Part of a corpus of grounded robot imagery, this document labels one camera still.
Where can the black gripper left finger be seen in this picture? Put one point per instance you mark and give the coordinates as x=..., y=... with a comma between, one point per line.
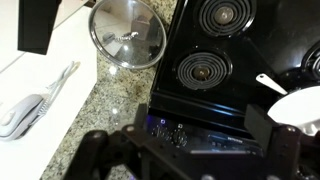
x=100, y=150

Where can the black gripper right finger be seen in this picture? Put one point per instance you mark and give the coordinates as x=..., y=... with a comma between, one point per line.
x=286, y=150

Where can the black stove control knob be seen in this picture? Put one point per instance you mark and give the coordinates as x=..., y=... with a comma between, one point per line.
x=160, y=130
x=179, y=136

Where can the black coil stove burner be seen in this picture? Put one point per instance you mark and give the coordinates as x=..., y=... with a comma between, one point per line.
x=315, y=61
x=186, y=66
x=210, y=16

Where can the black electric stove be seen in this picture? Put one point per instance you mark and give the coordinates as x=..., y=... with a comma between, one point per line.
x=256, y=56

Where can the white bowl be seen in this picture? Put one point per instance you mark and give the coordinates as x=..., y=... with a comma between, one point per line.
x=300, y=106

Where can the glass pot lid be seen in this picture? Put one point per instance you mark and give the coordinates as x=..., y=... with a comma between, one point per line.
x=140, y=55

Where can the white wall phone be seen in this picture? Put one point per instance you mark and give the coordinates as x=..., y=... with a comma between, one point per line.
x=20, y=115

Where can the dark wall-mounted box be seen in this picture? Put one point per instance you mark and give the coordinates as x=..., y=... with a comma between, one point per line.
x=36, y=26

